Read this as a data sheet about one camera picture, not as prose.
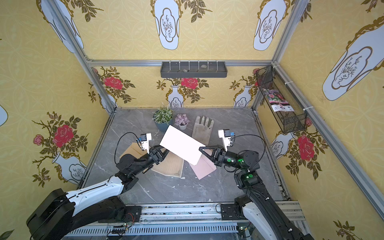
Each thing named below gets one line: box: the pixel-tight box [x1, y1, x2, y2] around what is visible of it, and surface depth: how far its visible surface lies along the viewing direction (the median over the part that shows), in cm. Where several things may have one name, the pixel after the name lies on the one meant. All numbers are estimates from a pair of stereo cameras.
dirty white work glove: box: [192, 116, 215, 146], surface depth 112 cm
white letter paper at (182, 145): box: [159, 125, 206, 166], surface depth 65 cm
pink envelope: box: [189, 154, 217, 180], surface depth 90 cm
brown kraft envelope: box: [119, 142, 148, 159], surface depth 97 cm
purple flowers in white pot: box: [174, 113, 190, 131], surface depth 104 cm
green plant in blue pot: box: [152, 102, 173, 132], surface depth 98 cm
